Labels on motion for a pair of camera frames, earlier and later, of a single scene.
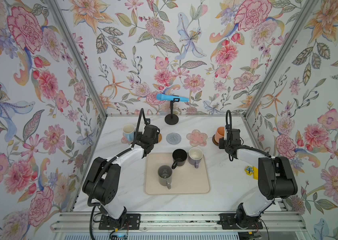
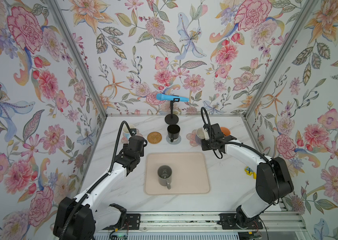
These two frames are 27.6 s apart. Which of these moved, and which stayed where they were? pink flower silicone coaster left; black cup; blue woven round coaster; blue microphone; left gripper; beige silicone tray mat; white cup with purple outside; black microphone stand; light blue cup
Moved: white cup with purple outside; black cup; left gripper
Stayed: light blue cup; beige silicone tray mat; blue microphone; blue woven round coaster; pink flower silicone coaster left; black microphone stand
